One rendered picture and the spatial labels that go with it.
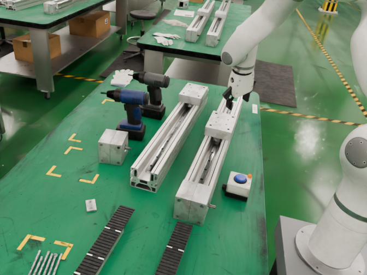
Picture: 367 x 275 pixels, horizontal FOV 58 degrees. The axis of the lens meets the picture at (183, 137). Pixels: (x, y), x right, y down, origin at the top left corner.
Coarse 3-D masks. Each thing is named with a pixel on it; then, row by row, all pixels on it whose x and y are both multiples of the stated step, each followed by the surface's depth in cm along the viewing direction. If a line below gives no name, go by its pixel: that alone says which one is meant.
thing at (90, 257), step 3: (87, 255) 88; (90, 255) 87; (93, 255) 87; (84, 258) 87; (87, 258) 87; (90, 258) 87; (93, 258) 87; (96, 258) 87; (99, 258) 87; (102, 258) 87; (93, 261) 86; (96, 261) 86; (99, 261) 86; (102, 261) 86
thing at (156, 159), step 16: (176, 112) 150; (192, 112) 152; (160, 128) 137; (176, 128) 144; (160, 144) 134; (176, 144) 129; (144, 160) 118; (160, 160) 118; (144, 176) 116; (160, 176) 115
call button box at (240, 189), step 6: (234, 174) 120; (228, 180) 117; (234, 180) 116; (246, 180) 117; (222, 186) 120; (228, 186) 115; (234, 186) 114; (240, 186) 114; (246, 186) 115; (228, 192) 117; (234, 192) 116; (240, 192) 115; (246, 192) 114; (234, 198) 117; (240, 198) 116; (246, 198) 116
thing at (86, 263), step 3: (84, 261) 86; (87, 261) 86; (90, 261) 86; (81, 264) 85; (84, 264) 85; (87, 264) 85; (90, 264) 85; (93, 264) 85; (96, 264) 85; (99, 264) 86; (90, 267) 85; (93, 267) 84; (96, 267) 84; (96, 270) 84
